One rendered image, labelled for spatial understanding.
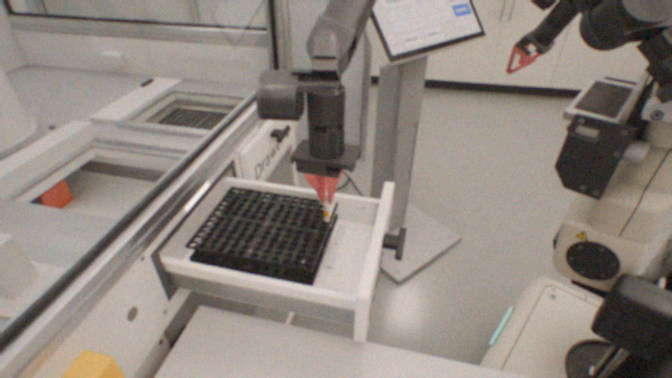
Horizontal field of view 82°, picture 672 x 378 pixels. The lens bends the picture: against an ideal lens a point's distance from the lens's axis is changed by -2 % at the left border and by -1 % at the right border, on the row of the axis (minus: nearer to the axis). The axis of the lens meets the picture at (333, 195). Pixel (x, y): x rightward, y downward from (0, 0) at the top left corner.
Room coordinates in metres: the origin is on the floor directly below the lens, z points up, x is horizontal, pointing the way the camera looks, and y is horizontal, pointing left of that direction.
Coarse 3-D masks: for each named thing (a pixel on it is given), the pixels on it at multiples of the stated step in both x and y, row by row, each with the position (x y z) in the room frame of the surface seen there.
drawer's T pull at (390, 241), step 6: (402, 228) 0.50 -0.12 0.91; (384, 234) 0.49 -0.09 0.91; (390, 234) 0.49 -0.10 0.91; (402, 234) 0.48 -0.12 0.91; (384, 240) 0.47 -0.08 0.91; (390, 240) 0.47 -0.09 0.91; (396, 240) 0.47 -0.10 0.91; (402, 240) 0.47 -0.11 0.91; (384, 246) 0.46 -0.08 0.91; (390, 246) 0.46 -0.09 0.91; (396, 246) 0.46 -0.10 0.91; (402, 246) 0.46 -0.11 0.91; (396, 252) 0.44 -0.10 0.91; (402, 252) 0.44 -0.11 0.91; (396, 258) 0.43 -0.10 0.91
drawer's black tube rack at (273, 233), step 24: (264, 192) 0.62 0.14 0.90; (216, 216) 0.55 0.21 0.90; (240, 216) 0.55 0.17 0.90; (264, 216) 0.55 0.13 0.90; (288, 216) 0.55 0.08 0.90; (312, 216) 0.55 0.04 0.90; (336, 216) 0.58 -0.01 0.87; (192, 240) 0.48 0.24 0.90; (216, 240) 0.49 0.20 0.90; (240, 240) 0.51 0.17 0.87; (264, 240) 0.48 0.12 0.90; (288, 240) 0.48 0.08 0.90; (312, 240) 0.48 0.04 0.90; (216, 264) 0.46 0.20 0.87; (240, 264) 0.45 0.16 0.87; (264, 264) 0.45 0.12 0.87; (288, 264) 0.43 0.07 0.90
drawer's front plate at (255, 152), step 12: (264, 132) 0.82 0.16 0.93; (288, 132) 0.97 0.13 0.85; (252, 144) 0.76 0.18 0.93; (264, 144) 0.81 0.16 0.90; (240, 156) 0.72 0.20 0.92; (252, 156) 0.74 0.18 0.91; (264, 156) 0.80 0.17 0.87; (276, 156) 0.87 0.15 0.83; (252, 168) 0.74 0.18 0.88; (264, 168) 0.80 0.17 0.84; (252, 180) 0.73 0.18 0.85
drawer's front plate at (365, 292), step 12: (384, 192) 0.58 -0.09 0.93; (384, 204) 0.55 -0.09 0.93; (384, 216) 0.51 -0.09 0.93; (384, 228) 0.48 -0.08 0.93; (372, 240) 0.45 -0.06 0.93; (372, 252) 0.43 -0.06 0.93; (372, 264) 0.40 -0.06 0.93; (372, 276) 0.38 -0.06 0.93; (360, 288) 0.36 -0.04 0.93; (372, 288) 0.38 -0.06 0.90; (360, 300) 0.34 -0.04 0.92; (360, 312) 0.34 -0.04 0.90; (360, 324) 0.34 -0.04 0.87; (360, 336) 0.34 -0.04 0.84
